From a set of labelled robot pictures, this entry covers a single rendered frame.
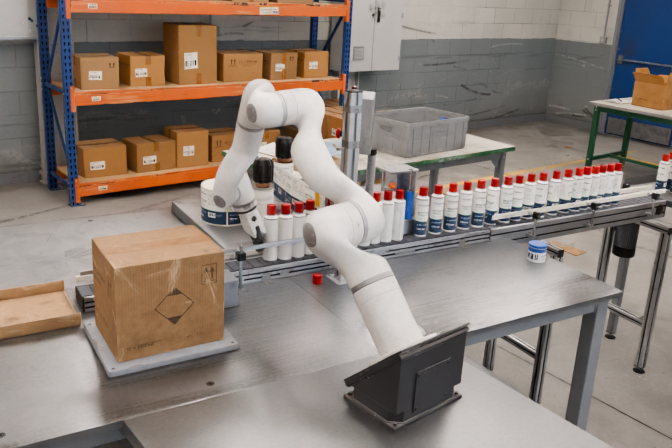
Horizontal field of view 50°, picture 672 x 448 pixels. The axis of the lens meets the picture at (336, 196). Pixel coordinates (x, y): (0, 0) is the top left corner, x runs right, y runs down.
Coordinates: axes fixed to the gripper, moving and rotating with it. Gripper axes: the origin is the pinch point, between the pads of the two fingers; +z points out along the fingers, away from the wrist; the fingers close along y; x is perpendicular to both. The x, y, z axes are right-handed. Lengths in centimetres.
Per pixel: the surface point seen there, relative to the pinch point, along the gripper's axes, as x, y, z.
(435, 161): -165, 129, 77
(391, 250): -48, -5, 26
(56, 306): 67, 2, -13
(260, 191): -14.8, 24.5, -6.7
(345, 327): -3.4, -47.1, 13.2
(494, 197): -102, -2, 30
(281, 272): -2.8, -5.6, 10.9
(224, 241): 5.4, 23.3, 4.9
